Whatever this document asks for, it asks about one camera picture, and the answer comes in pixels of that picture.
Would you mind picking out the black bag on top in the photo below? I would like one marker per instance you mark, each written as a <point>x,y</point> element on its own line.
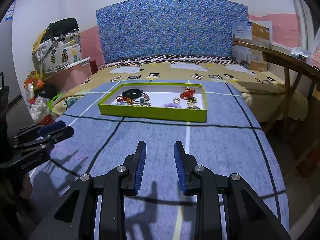
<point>61,27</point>

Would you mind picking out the brown wooden table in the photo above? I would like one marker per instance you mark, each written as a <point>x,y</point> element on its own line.
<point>294,69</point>

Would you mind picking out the orange yellow snack bags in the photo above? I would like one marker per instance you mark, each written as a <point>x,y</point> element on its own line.
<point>33,82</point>

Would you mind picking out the beige cartoon bed sheet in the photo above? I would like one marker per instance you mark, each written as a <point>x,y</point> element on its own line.
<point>262,91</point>

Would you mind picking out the blue plaid bed blanket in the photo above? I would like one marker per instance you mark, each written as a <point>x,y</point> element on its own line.
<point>230,141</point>

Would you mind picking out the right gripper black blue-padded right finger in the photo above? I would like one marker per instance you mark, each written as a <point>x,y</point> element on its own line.
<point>185,163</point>

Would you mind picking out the pineapple print storage bag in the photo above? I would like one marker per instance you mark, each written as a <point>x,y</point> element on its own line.
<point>58,52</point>

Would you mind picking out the green shallow tray box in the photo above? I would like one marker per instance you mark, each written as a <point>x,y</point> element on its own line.
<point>168,101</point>

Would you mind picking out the white plastic bag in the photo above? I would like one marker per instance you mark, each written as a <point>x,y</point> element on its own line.
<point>39,109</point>

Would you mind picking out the pink storage box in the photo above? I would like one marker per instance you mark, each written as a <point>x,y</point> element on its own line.
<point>71,76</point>

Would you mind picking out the black gold hair clip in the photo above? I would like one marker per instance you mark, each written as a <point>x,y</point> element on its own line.
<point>191,100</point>

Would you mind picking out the blue patterned headboard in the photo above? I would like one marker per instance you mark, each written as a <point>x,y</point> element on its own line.
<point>145,28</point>

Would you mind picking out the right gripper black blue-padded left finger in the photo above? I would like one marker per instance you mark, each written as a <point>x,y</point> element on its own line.
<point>135,167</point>

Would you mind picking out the rhinestone metal brooch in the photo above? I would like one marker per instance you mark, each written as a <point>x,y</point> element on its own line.
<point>144,104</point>

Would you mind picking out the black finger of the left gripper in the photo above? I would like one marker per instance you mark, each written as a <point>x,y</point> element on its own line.
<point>61,134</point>

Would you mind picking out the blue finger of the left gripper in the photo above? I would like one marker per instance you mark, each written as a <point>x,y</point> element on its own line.
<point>51,126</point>

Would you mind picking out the pearl flower black hair band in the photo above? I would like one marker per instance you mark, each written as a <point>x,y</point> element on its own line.
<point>192,106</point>

